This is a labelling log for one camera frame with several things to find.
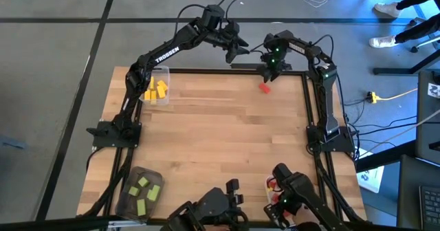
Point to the white plastic bin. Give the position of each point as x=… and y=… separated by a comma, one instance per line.
x=268, y=189

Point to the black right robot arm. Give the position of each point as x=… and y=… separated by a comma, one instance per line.
x=326, y=86

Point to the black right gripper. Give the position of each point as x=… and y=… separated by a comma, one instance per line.
x=275, y=57

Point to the dark desk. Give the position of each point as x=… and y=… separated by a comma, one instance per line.
x=409, y=196

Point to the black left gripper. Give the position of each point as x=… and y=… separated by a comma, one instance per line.
x=227, y=35

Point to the person's white shoe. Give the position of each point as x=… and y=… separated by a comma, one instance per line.
x=381, y=41
x=386, y=9

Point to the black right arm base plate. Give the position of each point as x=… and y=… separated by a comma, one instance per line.
x=343, y=143

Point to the black diagonal bar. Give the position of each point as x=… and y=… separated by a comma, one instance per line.
x=385, y=157

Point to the green rectangular block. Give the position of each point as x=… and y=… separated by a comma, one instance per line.
x=141, y=207

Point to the black keyboard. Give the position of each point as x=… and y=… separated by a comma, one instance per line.
x=429, y=207

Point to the clear plastic bin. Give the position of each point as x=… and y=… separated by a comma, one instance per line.
x=165, y=73

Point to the yellow rectangular block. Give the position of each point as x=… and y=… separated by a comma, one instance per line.
x=153, y=98

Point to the yellow plank block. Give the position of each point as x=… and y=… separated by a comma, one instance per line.
x=163, y=85

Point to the white printed paper sheet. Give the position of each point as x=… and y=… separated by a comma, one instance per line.
x=373, y=179

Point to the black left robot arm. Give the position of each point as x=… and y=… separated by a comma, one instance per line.
x=165, y=54

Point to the white marker tag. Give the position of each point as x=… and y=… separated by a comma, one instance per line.
x=434, y=90

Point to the black floor stand base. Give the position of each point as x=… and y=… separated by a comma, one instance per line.
x=392, y=71

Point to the dark translucent plastic bin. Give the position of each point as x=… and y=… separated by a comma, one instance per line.
x=127, y=203

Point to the black aluminium table frame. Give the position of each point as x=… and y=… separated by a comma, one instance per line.
x=213, y=71

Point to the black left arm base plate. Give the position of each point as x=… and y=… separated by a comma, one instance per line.
x=106, y=140

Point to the office chair base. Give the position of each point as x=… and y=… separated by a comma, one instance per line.
x=426, y=42

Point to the yellow arch block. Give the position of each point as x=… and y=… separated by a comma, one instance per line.
x=161, y=93

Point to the black equipment case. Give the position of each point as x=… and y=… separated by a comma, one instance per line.
x=426, y=128

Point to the red triangular block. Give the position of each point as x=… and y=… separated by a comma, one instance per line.
x=273, y=183

